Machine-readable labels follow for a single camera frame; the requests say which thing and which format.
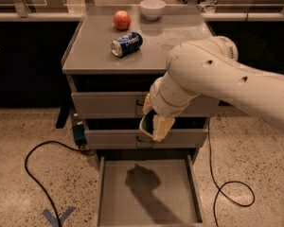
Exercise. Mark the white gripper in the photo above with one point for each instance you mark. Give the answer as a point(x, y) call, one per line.
point(156, 98)

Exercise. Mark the grey top drawer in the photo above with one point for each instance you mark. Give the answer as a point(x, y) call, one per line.
point(98, 105)

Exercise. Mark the white bowl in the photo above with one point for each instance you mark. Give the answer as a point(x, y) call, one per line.
point(152, 9)

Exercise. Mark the blue power adapter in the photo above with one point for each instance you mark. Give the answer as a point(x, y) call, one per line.
point(78, 134)

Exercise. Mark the blue pepsi can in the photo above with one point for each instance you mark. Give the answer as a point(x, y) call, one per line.
point(126, 44)

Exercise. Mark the grey drawer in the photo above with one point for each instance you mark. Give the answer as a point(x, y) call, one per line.
point(98, 105)
point(125, 139)
point(148, 193)

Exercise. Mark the dark lab bench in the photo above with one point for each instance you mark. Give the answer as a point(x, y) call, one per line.
point(30, 63)

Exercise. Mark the dark green yellow sponge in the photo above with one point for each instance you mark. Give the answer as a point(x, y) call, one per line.
point(146, 123)

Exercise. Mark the grey drawer cabinet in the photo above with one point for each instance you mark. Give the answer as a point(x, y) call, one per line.
point(110, 73)

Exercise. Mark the orange red apple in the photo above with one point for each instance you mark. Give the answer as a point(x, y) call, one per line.
point(122, 20)

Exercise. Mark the grey bottom drawer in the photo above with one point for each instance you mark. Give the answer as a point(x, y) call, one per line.
point(148, 193)

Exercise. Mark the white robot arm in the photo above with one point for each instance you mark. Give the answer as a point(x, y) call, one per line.
point(210, 67)

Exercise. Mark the grey middle drawer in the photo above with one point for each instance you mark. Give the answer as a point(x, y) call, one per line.
point(125, 139)

